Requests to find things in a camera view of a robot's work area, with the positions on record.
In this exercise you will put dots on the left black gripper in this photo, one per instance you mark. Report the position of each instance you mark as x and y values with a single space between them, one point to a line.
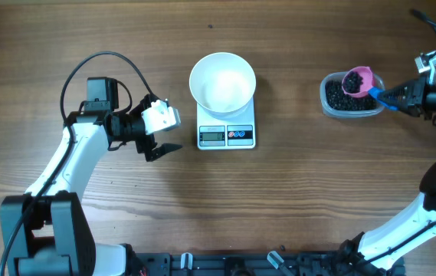
144 145

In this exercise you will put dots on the pink scoop blue handle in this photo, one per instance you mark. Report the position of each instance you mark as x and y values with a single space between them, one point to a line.
368 86

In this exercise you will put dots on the black beans in container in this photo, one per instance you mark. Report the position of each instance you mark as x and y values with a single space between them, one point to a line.
340 101

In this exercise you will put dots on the white digital kitchen scale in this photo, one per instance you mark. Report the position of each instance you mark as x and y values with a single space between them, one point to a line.
234 131

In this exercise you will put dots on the clear plastic bean container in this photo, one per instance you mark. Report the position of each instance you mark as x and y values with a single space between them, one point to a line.
330 112

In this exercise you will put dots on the white paper bowl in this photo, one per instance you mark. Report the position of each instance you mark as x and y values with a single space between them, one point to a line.
222 83

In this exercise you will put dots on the black beans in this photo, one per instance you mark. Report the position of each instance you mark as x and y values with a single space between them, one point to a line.
352 82
340 101

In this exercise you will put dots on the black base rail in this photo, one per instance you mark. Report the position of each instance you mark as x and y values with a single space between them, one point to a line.
315 263

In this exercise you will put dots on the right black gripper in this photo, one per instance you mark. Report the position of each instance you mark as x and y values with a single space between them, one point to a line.
415 98

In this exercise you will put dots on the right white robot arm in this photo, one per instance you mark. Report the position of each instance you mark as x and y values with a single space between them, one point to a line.
377 250

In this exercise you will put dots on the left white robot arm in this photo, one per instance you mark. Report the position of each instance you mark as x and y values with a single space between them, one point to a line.
45 230

